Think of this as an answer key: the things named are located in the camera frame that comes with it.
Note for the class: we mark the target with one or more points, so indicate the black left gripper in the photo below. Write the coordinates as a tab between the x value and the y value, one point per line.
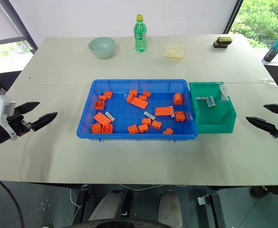
19	123

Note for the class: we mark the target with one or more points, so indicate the green plastic bin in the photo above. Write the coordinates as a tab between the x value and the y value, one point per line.
212	118

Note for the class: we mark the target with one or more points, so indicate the clear label sleeve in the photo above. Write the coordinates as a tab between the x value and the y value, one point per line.
224	93

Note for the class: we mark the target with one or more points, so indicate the silver battery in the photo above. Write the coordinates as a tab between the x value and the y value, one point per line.
200	97
110	116
149	115
173	114
212	101
207	102

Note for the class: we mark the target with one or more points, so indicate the square orange building block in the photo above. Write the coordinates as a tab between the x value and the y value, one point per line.
107	128
99	104

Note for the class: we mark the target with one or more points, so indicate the blue water bottle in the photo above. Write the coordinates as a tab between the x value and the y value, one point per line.
275	47

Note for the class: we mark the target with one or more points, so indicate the small orange building block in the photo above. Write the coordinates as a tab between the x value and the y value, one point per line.
102	97

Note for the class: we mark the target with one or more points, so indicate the black round object under table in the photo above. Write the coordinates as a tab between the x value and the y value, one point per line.
260	192

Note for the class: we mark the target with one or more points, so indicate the stacked black yellow erasers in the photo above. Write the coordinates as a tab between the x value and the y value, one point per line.
222	42

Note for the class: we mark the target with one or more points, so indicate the pale green bowl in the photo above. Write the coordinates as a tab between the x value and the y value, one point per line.
102	47

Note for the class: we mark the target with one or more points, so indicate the blue plastic tray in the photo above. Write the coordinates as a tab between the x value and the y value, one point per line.
129	111

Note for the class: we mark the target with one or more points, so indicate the flat orange building block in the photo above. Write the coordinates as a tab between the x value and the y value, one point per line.
164	111

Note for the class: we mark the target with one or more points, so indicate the black table leg with caster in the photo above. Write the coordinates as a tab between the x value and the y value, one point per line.
210	209

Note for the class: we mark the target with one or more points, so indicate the pale yellow sponge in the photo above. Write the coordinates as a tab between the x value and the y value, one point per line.
175	52

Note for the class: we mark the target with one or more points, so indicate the grey rounded robot leg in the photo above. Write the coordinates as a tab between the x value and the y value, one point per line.
108	206
169	209

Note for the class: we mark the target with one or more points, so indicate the green plastic bottle yellow cap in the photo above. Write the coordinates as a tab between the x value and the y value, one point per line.
140	35

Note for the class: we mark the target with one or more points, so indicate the dark rounded robot body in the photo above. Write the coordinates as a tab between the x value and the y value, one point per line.
120	224

